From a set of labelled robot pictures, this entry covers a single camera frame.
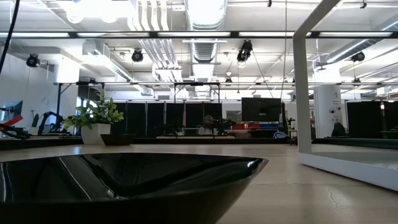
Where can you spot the black oval faceted plate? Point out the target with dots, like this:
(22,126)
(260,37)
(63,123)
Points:
(124,186)

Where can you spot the person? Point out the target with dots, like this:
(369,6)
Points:
(207,127)

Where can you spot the black partition panel row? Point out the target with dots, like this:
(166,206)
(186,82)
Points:
(155,116)
(370,119)

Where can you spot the red and blue boxes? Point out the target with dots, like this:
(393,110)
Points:
(248,126)

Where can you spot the black tv monitor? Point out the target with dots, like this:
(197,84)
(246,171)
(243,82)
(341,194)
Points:
(261,109)

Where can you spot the black ceiling spotlight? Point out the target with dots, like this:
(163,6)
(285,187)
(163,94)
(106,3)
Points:
(357,56)
(32,60)
(137,55)
(244,51)

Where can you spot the green plant in white pot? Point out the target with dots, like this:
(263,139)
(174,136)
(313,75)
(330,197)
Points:
(96,113)

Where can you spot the black overhead crossbar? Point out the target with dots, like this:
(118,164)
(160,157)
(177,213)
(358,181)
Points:
(124,34)

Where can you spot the white round pillar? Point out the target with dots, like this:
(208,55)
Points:
(328,112)

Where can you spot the black bag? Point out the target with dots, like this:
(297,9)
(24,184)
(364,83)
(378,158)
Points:
(339,130)

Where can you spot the red machine part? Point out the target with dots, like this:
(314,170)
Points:
(7,120)

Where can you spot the silver round air duct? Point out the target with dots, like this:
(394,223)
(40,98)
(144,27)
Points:
(205,49)

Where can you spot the white metal frame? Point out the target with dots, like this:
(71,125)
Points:
(301,93)

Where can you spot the black aluminium table frame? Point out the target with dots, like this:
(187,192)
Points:
(46,143)

